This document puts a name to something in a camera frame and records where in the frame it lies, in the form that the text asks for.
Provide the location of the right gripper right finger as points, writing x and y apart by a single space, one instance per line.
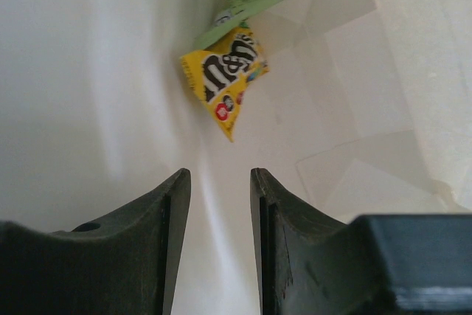
310 263

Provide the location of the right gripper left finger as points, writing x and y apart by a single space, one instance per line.
125 262

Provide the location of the brown paper bag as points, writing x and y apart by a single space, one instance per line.
366 109

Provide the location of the yellow M&Ms candy pack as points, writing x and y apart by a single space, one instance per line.
220 75

